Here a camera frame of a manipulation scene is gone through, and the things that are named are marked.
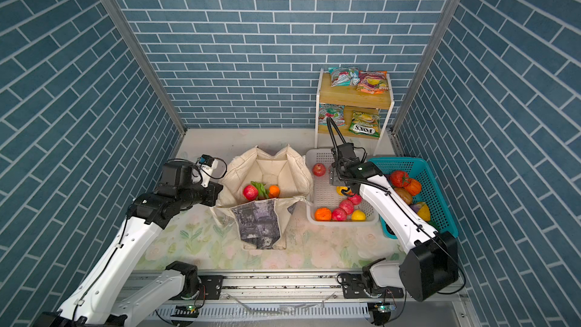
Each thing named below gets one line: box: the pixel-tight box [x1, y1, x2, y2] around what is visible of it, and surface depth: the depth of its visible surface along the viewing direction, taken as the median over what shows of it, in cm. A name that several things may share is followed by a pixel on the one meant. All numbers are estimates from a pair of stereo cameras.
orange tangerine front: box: [313, 207, 333, 222], surface depth 87 cm
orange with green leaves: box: [268, 184, 281, 199], surface depth 94 cm
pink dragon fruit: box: [242, 180, 270, 202], surface depth 88 cm
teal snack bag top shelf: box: [328, 66, 361, 88], surface depth 91 cm
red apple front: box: [331, 207, 348, 222], surface depth 86 cm
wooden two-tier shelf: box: [314, 66, 395, 156], surface depth 91 cm
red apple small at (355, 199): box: [347, 193, 363, 206], surface depth 91 cm
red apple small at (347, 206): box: [338, 199, 355, 215], surface depth 89 cm
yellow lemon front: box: [351, 208, 367, 222], surface depth 87 cm
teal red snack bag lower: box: [318, 102, 346, 127], surface depth 104 cm
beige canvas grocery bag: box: [211, 144, 314, 251], surface depth 81 cm
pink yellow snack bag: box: [356, 70, 389, 95], surface depth 91 cm
